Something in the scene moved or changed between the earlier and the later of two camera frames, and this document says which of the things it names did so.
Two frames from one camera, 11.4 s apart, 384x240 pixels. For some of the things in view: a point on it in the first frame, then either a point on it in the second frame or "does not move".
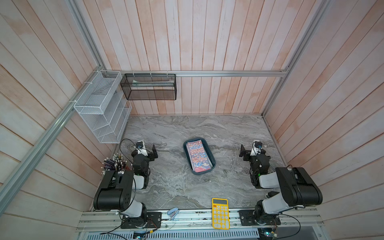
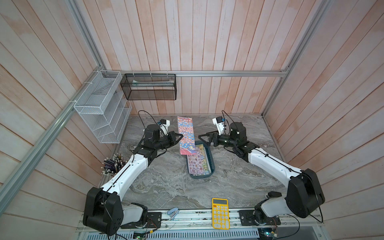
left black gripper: (150, 155) -> (171, 135)
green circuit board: (267, 233) does not move
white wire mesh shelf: (104, 107) does not move
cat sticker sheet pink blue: (198, 156) -> (186, 127)
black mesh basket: (149, 86) does not move
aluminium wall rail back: (191, 73) does not move
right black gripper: (243, 152) -> (215, 137)
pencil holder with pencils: (116, 163) does not move
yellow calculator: (220, 213) does not move
